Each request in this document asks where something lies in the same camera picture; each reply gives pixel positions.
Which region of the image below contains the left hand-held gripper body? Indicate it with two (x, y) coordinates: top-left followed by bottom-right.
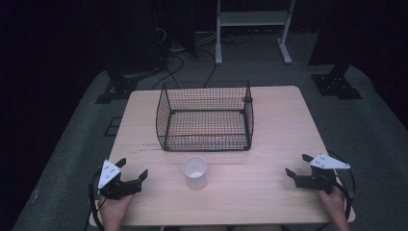
(97, 159), (143, 201)

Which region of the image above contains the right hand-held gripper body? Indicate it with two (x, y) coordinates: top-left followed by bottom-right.
(293, 153), (351, 195)

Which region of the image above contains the translucent plastic cup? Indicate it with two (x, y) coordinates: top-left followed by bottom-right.
(182, 155), (208, 191)

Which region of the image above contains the black wire mesh basket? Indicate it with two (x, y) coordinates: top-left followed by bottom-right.
(155, 80), (255, 152)

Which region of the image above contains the person's right hand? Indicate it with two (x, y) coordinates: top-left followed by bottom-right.
(318, 185), (347, 220)

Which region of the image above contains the person's left hand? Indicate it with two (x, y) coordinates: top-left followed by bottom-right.
(97, 193), (135, 226)

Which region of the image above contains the black stand base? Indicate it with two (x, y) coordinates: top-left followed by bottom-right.
(94, 70), (140, 105)
(311, 62), (364, 100)

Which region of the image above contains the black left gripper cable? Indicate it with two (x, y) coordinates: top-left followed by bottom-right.
(84, 168), (107, 231)

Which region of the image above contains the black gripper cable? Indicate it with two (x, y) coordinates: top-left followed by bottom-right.
(84, 168), (107, 231)
(326, 151), (357, 222)

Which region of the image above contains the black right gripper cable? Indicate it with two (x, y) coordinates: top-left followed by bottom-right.
(326, 151), (357, 222)

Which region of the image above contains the black floor cable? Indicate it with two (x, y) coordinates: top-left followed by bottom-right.
(194, 47), (217, 90)
(150, 53), (186, 90)

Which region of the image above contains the white metal desk frame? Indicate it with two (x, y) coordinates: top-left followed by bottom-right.
(215, 0), (296, 66)

